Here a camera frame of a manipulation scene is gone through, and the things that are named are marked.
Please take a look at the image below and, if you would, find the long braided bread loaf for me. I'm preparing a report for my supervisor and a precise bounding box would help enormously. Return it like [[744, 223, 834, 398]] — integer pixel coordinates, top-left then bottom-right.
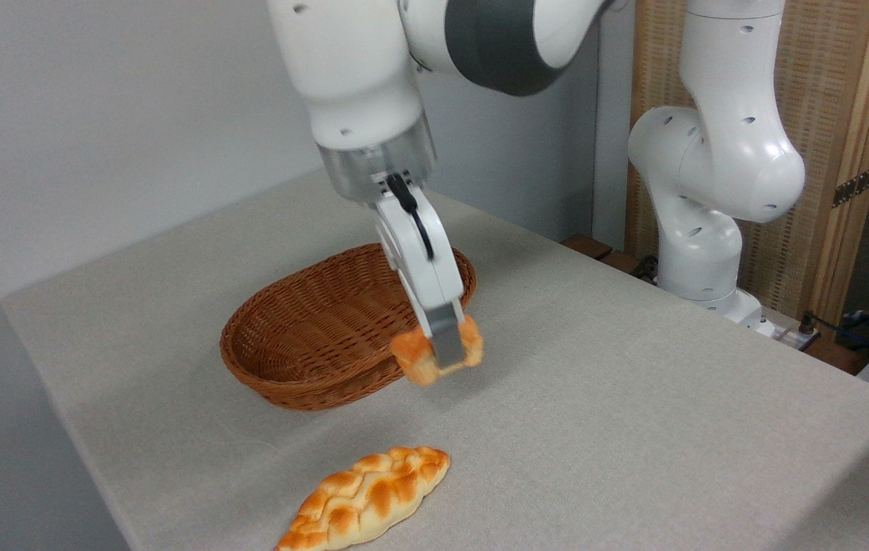
[[274, 446, 452, 551]]

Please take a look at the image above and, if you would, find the black plug with cable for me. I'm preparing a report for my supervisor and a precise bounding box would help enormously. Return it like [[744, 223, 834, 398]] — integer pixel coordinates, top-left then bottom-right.
[[796, 309, 869, 347]]

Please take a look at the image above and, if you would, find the brown wooden base board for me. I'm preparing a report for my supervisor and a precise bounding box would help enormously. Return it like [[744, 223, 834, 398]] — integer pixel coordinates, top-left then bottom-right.
[[562, 234, 658, 285]]

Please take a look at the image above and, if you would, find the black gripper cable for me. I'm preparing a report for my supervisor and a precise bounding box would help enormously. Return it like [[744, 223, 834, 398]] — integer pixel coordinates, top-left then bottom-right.
[[386, 174, 436, 262]]

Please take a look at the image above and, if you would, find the dark metal screen hinge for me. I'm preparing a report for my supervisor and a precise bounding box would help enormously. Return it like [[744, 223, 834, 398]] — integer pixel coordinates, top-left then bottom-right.
[[831, 164, 869, 210]]

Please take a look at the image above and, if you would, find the wooden rattan folding screen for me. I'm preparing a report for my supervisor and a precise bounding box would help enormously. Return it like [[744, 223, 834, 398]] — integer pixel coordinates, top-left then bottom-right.
[[625, 0, 869, 323]]

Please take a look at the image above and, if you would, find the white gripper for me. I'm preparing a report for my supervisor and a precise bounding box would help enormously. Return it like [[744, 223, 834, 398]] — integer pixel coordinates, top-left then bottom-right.
[[372, 184, 469, 369]]

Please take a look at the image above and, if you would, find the small round bread roll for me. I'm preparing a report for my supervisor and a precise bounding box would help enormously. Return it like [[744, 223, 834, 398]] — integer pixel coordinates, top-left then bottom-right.
[[389, 315, 485, 387]]

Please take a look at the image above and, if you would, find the brown oval wicker basket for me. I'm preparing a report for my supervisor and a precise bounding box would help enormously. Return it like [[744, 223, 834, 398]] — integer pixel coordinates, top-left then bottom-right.
[[220, 243, 478, 412]]

